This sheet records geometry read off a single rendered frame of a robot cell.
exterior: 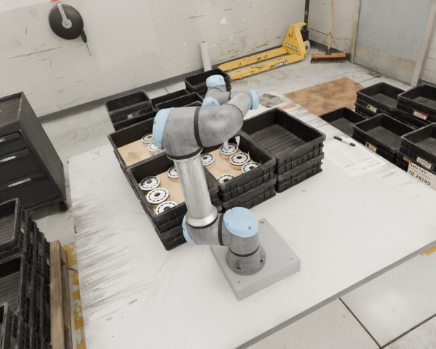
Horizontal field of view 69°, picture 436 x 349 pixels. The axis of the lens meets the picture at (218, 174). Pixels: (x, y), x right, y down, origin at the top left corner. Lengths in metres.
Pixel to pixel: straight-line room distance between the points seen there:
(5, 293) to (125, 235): 0.83
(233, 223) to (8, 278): 1.50
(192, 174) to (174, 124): 0.18
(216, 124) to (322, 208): 0.84
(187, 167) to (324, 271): 0.69
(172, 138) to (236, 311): 0.68
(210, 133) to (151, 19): 3.83
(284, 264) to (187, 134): 0.64
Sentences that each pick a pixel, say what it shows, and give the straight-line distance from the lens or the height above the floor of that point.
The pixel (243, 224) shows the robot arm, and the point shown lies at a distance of 1.10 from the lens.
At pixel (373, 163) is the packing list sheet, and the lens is 1.86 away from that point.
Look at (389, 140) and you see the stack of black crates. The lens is 2.65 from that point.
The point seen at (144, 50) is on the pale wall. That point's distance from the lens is 4.68.
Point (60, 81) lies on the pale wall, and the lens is 4.68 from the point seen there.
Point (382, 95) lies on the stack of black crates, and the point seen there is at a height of 0.38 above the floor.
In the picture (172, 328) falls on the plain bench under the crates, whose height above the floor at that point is 0.70.
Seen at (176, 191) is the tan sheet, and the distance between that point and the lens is 1.53.
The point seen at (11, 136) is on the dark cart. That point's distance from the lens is 2.70.
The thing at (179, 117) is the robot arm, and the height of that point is 1.40.
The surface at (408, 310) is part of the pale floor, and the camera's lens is 2.17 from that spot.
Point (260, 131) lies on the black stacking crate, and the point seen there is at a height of 0.83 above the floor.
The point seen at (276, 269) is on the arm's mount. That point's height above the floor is 0.77.
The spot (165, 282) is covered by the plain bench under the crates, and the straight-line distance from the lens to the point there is 1.37.
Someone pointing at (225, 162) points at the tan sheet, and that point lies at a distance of 1.64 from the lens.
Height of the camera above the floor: 1.81
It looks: 39 degrees down
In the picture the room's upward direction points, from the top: 10 degrees counter-clockwise
